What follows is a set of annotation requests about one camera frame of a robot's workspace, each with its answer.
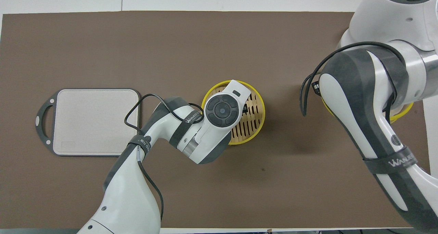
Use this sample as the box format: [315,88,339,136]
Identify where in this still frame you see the yellow bamboo steamer basket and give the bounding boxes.
[201,80,266,146]

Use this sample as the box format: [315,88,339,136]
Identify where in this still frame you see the brown table mat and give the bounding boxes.
[0,11,431,230]

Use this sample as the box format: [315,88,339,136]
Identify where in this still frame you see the grey cutting board black rim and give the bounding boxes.
[35,88,142,157]

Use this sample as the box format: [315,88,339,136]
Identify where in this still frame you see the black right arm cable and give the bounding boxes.
[299,41,408,126]

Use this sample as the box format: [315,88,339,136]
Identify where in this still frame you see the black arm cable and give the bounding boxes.
[124,93,205,221]
[299,41,408,126]

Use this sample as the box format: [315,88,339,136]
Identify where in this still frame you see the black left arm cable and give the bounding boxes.
[124,93,205,221]

